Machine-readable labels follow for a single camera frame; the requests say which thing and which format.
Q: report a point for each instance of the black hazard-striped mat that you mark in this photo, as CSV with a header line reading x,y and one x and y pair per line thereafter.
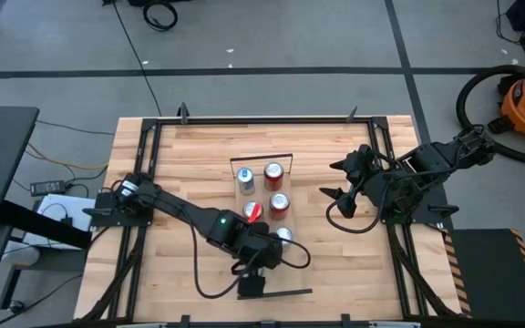
x,y
495,273

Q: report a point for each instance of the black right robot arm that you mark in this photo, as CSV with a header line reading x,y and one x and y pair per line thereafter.
x,y
431,159

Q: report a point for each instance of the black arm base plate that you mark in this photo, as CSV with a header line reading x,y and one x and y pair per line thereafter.
x,y
438,198
107,219

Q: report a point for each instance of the black desk beam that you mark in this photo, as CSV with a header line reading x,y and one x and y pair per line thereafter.
x,y
39,223

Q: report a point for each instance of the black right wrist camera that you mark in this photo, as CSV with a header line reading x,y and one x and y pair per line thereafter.
x,y
346,209

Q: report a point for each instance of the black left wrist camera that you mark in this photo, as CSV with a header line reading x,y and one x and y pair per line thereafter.
x,y
251,287

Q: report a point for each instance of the silver slim can blue tab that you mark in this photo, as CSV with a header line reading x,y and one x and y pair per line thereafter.
x,y
245,174

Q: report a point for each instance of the wooden shelf black metal ends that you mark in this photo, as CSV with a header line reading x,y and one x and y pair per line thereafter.
x,y
290,280

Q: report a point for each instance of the black frame bracket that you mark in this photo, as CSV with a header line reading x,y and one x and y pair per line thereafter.
x,y
351,115
182,113
346,320
184,321

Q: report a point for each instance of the dark red beverage can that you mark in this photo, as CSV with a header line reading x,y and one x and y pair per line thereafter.
x,y
273,171

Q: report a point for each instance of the black power adapter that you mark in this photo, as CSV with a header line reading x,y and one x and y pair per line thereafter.
x,y
48,187

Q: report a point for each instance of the red can wide silver top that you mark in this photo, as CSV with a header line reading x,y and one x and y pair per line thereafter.
x,y
250,208

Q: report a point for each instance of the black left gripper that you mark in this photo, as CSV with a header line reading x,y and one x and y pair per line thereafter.
x,y
258,253

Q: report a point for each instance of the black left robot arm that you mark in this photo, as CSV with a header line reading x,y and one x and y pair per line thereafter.
x,y
176,207

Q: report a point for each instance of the light green beverage can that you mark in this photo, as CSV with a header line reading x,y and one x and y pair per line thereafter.
x,y
285,233

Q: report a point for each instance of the white box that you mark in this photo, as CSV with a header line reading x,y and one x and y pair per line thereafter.
x,y
57,209

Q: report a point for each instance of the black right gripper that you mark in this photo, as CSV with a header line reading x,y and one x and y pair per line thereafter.
x,y
365,166

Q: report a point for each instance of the orange-red beverage can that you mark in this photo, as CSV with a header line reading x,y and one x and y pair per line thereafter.
x,y
279,200

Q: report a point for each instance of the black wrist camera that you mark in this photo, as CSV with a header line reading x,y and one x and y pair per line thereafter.
x,y
251,287
346,209

